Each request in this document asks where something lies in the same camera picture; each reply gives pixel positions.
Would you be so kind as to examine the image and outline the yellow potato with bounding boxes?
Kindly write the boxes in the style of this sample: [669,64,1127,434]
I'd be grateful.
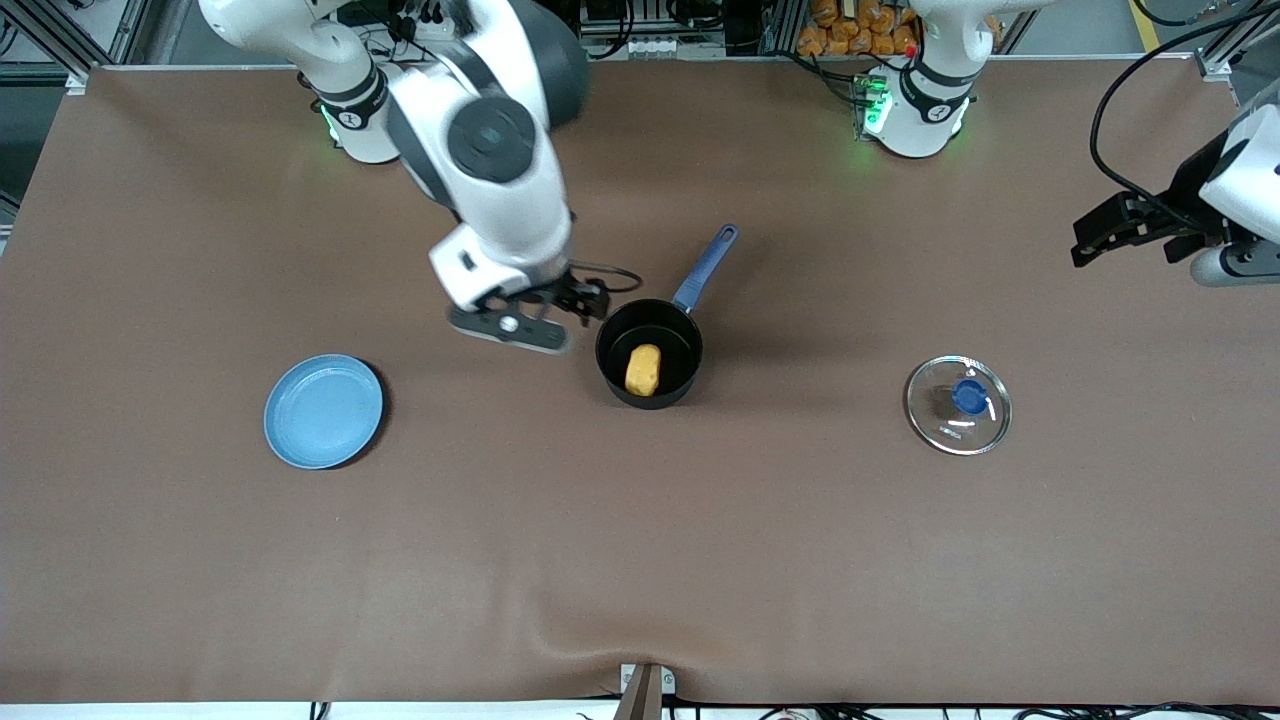
[625,344,663,398]

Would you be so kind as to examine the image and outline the glass lid with blue knob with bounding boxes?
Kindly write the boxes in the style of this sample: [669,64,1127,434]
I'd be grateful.
[905,355,1014,457]

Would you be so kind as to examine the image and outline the light blue plate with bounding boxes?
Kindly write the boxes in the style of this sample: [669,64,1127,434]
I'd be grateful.
[263,354,385,471]

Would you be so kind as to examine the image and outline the white power strip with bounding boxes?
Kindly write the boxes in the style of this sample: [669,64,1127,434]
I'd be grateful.
[578,35,669,60]

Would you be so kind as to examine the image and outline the bag of orange items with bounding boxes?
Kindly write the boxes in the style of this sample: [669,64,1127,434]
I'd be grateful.
[796,0,920,59]

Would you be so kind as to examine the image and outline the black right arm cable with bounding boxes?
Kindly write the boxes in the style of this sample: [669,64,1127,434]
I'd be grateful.
[572,260,644,297]

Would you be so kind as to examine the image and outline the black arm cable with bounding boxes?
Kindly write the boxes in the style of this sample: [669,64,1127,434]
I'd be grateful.
[1089,5,1280,216]
[572,260,644,297]

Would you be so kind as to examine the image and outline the black pot with blue handle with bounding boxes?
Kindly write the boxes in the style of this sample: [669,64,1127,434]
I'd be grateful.
[595,223,741,410]

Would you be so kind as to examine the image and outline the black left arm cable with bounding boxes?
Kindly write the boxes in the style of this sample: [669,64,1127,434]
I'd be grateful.
[1089,5,1280,216]

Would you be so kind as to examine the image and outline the aluminium frame profile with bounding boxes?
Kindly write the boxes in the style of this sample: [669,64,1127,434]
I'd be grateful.
[0,0,136,71]
[1195,0,1280,81]

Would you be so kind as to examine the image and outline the metal table edge bracket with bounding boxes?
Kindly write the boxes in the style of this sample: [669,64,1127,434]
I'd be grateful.
[612,662,677,720]

